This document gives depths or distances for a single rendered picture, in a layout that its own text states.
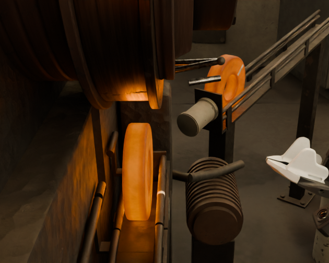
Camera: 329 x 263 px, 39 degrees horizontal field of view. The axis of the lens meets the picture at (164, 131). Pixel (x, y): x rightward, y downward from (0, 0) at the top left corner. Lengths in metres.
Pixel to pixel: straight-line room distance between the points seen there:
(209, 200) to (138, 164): 0.40
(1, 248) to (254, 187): 1.71
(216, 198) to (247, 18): 2.39
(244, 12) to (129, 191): 2.72
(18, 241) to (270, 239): 1.44
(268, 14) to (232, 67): 2.18
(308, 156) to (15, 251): 0.47
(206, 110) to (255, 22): 2.29
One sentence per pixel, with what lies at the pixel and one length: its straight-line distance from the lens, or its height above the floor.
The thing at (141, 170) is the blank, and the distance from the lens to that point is 0.66.
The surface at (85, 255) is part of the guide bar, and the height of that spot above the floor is 0.76.
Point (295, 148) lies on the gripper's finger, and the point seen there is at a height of 0.77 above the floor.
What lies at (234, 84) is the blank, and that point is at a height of 0.70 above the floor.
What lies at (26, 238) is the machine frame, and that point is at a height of 0.87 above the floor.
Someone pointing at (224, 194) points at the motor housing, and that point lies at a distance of 1.06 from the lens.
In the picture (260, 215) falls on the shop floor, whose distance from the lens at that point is 1.89.
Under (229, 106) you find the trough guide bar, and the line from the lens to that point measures 1.13.
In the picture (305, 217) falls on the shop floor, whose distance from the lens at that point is 1.92.
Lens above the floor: 1.13
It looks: 27 degrees down
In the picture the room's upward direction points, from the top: 1 degrees counter-clockwise
